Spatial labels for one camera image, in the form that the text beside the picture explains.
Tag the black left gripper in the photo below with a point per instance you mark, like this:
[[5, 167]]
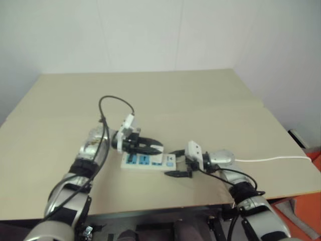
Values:
[[132, 142]]

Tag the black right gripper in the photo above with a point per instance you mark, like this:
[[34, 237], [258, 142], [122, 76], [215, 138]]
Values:
[[191, 167]]

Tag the white charger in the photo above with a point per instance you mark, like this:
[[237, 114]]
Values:
[[158, 157]]

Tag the white power strip blue sockets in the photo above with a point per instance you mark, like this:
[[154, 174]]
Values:
[[144, 162]]

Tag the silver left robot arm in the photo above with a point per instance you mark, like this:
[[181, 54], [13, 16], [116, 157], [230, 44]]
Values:
[[62, 197]]

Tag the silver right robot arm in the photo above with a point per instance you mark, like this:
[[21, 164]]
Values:
[[253, 208]]

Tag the dark rounded shape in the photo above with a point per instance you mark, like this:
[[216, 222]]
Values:
[[128, 235]]

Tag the orange floor mat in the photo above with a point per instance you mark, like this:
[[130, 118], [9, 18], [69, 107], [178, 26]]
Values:
[[283, 211]]

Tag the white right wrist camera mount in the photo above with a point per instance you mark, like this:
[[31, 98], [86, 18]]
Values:
[[194, 150]]

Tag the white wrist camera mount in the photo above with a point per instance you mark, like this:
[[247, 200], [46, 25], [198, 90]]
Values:
[[127, 125], [194, 150]]

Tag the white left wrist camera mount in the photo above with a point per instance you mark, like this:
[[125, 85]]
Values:
[[127, 125]]

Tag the black table frame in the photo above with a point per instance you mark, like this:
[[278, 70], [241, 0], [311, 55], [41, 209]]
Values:
[[155, 213]]

